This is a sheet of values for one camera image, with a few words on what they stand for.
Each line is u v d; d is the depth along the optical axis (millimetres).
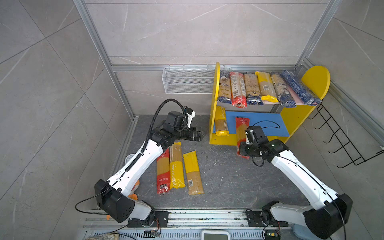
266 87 732
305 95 686
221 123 927
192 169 891
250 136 611
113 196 382
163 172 876
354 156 609
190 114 657
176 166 888
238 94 686
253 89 717
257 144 571
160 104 530
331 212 371
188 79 1003
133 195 797
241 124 865
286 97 684
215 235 661
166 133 535
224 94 700
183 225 730
